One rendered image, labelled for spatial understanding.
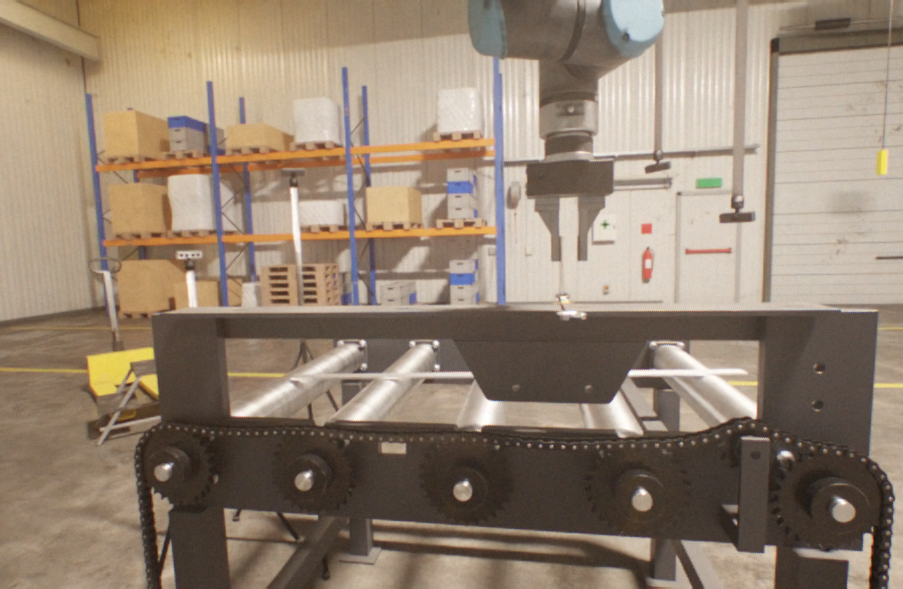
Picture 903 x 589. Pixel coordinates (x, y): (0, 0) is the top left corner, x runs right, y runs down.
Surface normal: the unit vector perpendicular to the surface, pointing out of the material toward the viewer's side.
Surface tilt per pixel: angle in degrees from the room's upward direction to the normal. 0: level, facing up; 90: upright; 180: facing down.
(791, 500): 90
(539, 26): 124
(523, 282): 90
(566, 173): 90
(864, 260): 90
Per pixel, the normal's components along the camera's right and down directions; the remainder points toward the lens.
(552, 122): -0.70, 0.10
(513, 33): 0.21, 0.76
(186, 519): -0.17, 0.11
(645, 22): 0.34, 0.08
